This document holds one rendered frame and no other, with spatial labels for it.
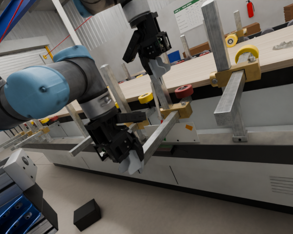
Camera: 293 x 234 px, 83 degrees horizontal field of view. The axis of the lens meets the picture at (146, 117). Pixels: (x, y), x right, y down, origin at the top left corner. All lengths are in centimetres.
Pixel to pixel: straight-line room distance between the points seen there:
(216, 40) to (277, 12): 732
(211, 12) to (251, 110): 48
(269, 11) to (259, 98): 705
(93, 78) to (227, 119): 28
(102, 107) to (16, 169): 33
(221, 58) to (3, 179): 71
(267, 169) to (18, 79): 79
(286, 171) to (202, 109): 41
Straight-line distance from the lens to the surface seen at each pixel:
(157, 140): 55
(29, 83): 28
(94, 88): 38
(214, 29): 56
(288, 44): 94
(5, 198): 65
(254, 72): 57
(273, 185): 116
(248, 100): 85
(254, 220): 133
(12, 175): 62
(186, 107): 67
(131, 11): 55
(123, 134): 41
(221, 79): 58
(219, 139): 73
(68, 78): 31
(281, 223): 133
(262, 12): 781
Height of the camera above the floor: 111
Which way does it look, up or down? 20 degrees down
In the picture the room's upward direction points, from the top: 24 degrees counter-clockwise
